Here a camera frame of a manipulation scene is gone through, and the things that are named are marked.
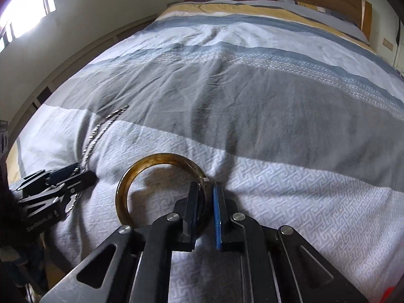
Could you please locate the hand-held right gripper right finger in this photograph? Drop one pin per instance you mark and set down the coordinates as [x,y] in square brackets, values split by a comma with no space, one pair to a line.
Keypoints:
[218,214]

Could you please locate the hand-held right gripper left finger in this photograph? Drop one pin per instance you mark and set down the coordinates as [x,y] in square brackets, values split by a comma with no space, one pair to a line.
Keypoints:
[192,208]

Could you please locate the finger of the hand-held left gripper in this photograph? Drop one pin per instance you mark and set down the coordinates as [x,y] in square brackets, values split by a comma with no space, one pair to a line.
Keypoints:
[79,181]
[63,174]

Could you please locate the tortoiseshell bangle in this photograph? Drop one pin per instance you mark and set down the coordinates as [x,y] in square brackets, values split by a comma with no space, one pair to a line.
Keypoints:
[142,162]

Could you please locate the wooden side ledge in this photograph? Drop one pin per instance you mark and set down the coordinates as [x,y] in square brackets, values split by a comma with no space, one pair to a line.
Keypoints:
[63,66]

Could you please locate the striped duvet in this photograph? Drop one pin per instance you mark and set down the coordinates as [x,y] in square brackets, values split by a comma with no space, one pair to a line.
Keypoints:
[252,101]

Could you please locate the bright window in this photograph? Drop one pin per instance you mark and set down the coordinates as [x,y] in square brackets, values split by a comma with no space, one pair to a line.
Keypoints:
[28,3]

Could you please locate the grey pillow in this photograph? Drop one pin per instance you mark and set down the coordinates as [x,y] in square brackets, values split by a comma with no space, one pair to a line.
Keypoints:
[331,15]

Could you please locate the wall switch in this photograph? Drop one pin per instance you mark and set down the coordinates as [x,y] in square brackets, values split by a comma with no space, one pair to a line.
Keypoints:
[388,44]

